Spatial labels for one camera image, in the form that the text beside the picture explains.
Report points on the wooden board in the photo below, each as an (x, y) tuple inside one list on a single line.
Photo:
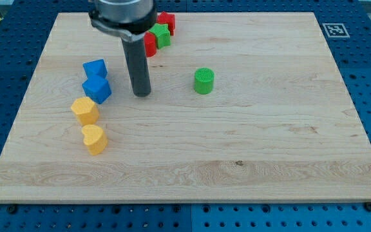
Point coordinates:
[(278, 127)]

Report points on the red star block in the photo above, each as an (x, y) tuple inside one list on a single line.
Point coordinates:
[(169, 19)]

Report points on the blue cube block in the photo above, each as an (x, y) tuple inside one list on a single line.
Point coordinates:
[(97, 88)]

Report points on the green cylinder block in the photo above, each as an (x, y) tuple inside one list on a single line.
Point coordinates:
[(204, 80)]

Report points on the blue pentagon block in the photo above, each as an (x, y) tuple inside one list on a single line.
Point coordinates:
[(95, 68)]

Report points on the green star block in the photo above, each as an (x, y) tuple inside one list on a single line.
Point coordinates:
[(162, 34)]

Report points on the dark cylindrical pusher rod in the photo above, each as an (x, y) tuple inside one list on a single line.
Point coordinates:
[(136, 60)]

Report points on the yellow heart block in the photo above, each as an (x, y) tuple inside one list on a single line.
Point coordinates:
[(95, 138)]

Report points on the white fiducial marker tag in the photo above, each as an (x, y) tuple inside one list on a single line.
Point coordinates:
[(335, 30)]

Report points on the yellow hexagon block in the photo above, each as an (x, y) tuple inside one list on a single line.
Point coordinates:
[(85, 111)]

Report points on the red rounded block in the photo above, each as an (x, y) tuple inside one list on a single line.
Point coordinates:
[(150, 44)]

